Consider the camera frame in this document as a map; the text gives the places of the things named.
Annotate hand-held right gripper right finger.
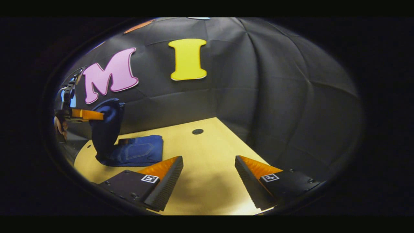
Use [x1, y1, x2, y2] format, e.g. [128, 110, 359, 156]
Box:
[235, 155, 322, 211]

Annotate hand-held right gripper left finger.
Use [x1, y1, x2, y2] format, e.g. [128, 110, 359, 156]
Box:
[97, 156, 184, 212]

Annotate blue denim jeans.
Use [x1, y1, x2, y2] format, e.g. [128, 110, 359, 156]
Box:
[90, 98, 164, 167]

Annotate black backdrop cloth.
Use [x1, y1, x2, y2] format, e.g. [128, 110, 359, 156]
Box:
[53, 18, 364, 182]

